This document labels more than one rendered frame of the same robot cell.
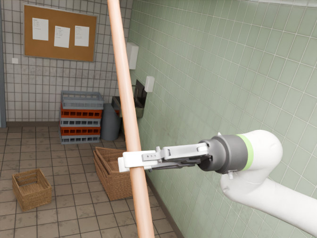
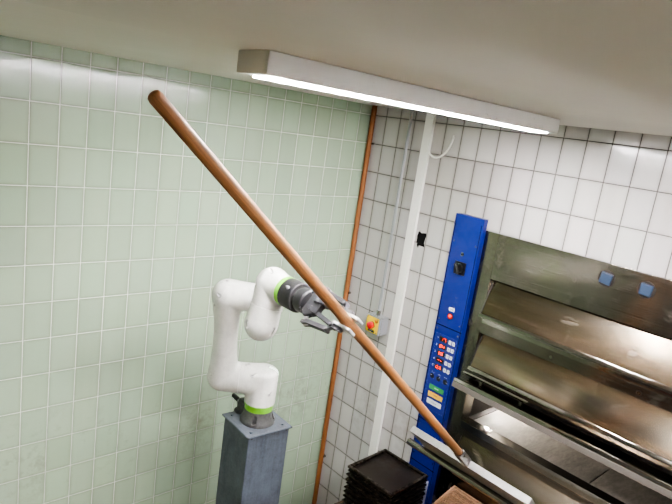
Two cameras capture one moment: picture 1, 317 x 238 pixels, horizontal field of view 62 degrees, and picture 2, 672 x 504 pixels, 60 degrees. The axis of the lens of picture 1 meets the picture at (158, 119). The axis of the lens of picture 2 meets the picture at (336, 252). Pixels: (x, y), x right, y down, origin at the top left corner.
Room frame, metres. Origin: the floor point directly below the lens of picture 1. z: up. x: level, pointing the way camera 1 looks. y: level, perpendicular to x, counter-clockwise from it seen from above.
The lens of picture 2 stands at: (0.94, 1.45, 2.47)
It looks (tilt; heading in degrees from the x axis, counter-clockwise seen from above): 12 degrees down; 254
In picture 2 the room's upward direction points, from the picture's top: 8 degrees clockwise
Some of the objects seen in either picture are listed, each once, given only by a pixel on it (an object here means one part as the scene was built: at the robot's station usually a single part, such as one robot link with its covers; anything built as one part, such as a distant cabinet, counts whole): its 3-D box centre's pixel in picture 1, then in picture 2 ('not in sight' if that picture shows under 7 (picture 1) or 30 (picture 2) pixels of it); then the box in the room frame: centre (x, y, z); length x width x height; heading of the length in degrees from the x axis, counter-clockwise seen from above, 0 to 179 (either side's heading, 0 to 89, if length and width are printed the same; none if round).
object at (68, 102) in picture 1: (82, 99); not in sight; (3.85, 1.23, 0.68); 0.60 x 0.40 x 0.15; 118
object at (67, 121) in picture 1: (79, 117); not in sight; (3.85, 1.25, 0.38); 0.60 x 0.40 x 0.15; 116
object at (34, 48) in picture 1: (61, 35); not in sight; (4.07, 1.70, 1.55); 1.04 x 0.02 x 0.74; 118
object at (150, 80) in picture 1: (149, 84); not in sight; (3.39, 0.21, 1.28); 0.09 x 0.09 x 0.20; 28
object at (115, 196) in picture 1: (116, 175); not in sight; (2.85, 0.39, 0.14); 0.56 x 0.49 x 0.28; 34
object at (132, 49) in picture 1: (131, 55); not in sight; (4.14, 0.61, 1.45); 0.28 x 0.11 x 0.36; 28
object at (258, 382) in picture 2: not in sight; (258, 386); (0.55, -0.80, 1.36); 0.16 x 0.13 x 0.19; 167
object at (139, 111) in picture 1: (126, 113); not in sight; (3.64, 0.49, 0.69); 0.46 x 0.36 x 0.94; 28
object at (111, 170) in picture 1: (119, 164); not in sight; (2.84, 0.38, 0.32); 0.56 x 0.49 x 0.28; 36
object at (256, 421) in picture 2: not in sight; (251, 407); (0.56, -0.85, 1.23); 0.26 x 0.15 x 0.06; 115
